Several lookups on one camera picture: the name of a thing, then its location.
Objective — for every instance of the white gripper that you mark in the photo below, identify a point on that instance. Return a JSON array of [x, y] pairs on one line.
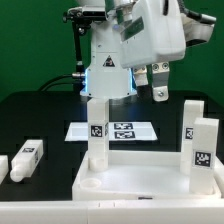
[[155, 31]]

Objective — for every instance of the white desk top tray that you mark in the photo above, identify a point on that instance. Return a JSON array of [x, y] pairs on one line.
[[136, 175]]

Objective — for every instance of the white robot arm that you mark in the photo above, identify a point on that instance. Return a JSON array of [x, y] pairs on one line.
[[105, 77]]

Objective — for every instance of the black camera stand pole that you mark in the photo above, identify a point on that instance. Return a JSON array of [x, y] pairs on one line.
[[78, 50]]

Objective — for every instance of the black camera on stand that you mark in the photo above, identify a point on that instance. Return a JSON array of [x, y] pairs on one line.
[[88, 13]]

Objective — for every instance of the white flat base plate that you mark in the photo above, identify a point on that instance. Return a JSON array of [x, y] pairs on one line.
[[118, 131]]

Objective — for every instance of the white front rail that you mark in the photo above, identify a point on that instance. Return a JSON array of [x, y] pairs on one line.
[[198, 211]]

